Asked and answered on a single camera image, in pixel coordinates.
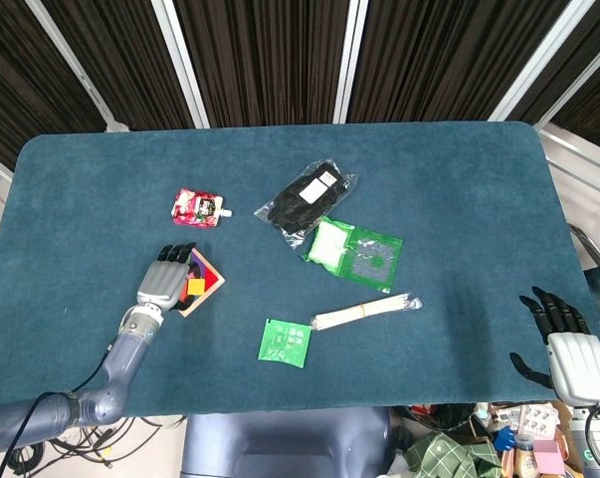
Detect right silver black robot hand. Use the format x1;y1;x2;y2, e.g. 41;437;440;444
508;286;600;407

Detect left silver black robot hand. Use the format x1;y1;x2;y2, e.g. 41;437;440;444
136;241;199;314

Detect wooden tangram puzzle tray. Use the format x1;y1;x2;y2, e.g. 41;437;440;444
176;243;227;319

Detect green sachet packet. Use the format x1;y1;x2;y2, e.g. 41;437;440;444
257;318;312;368

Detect clear blister pack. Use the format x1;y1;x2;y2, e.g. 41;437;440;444
519;403;560;435

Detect red pink spout pouch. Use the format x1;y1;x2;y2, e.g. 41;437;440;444
172;187;234;229

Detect pink small box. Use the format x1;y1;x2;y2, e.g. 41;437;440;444
532;439;566;475

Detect black gloves in plastic bag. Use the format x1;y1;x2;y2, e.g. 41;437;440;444
253;158;359;250

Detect green plaid cloth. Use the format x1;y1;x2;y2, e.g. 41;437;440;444
403;430;503;478

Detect blue grey robot torso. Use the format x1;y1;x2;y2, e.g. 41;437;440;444
179;406;396;478

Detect bundle of white wrapped straws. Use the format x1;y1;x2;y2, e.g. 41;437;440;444
309;292;424;331

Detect green clear packet white pad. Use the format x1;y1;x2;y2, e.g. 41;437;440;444
301;215;404;294

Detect blue table cloth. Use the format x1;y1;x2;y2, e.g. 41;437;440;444
0;120;600;417

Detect dark brown pleated curtain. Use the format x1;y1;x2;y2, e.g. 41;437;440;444
0;0;600;170

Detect black floor cables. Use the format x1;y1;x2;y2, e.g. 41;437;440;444
0;412;184;473

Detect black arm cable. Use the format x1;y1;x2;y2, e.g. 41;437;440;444
0;341;119;478

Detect white metal frame post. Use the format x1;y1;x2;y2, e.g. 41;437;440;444
24;0;130;133
149;0;212;129
331;0;371;124
532;44;600;129
488;0;595;122

